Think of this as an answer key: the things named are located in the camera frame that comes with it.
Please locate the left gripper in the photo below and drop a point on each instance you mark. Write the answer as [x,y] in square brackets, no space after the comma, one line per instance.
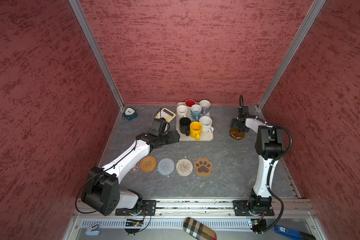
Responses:
[171,140]

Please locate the lilac mug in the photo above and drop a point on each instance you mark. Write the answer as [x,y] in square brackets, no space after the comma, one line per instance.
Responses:
[205,104]

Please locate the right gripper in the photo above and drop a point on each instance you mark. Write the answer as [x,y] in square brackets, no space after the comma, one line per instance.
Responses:
[234,124]

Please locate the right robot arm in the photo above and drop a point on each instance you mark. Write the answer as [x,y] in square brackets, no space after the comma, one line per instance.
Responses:
[269,146]

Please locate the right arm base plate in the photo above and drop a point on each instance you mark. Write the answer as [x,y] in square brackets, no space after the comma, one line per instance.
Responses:
[244,209]

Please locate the teal kitchen timer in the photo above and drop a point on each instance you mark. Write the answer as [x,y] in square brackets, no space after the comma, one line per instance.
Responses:
[129,114]

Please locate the black mug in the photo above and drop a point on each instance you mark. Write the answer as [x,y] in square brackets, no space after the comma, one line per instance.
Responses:
[185,126]

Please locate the small stapler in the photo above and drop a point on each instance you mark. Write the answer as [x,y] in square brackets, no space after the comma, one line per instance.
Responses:
[93,230]

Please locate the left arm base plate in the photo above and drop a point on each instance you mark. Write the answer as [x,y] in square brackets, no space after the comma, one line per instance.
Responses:
[143,206]

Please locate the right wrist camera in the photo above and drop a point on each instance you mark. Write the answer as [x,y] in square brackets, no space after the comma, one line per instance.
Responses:
[243,112]

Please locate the grey knitted coaster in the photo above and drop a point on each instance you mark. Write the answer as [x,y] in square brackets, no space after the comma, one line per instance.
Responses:
[166,166]

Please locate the yellow mug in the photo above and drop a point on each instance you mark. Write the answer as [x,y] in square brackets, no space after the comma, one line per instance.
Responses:
[195,130]

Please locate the white speckled mug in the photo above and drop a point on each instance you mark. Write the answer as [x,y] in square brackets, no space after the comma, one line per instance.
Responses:
[206,123]

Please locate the paw shaped cork coaster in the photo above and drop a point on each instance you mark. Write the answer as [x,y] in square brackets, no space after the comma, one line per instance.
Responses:
[203,167]

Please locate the yellow calculator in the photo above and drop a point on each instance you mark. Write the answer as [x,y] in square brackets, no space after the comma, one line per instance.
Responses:
[165,114]

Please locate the pink flower coaster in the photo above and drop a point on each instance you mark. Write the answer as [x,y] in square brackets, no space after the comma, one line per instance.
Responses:
[135,168]

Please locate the blue mug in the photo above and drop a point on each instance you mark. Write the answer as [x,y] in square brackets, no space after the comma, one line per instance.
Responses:
[196,111]

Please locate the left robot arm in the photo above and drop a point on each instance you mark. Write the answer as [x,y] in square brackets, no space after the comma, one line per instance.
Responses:
[101,190]

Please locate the multicolour woven coaster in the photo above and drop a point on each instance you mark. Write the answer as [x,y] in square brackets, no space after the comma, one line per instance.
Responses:
[184,167]

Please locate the blue tool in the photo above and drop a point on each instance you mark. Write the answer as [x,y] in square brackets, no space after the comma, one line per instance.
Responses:
[293,234]

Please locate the red inside mug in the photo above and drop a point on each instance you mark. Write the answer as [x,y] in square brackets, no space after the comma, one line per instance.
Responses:
[190,103]

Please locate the plaid glasses case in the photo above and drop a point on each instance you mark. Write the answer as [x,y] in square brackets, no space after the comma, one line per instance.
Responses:
[198,230]

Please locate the aluminium front rail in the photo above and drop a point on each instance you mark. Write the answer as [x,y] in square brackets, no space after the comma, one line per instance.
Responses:
[225,208]

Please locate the dark brown glossy coaster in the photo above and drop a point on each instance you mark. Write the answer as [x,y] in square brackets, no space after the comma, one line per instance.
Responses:
[236,134]

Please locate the woven rattan coaster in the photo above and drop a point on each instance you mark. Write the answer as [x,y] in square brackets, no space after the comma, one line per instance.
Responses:
[148,164]

